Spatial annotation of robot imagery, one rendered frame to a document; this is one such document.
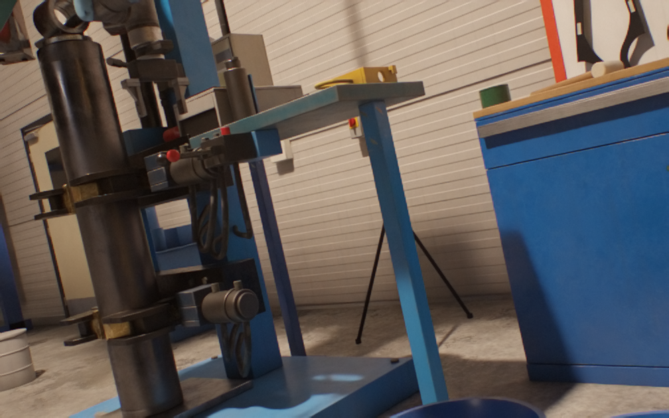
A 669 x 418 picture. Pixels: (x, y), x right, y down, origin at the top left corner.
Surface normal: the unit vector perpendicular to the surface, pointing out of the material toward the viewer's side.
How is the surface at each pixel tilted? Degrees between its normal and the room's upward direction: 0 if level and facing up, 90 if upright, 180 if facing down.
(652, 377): 90
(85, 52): 90
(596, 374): 90
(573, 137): 90
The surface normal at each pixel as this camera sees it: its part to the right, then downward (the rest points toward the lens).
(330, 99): -0.65, 0.17
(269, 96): 0.73, -0.13
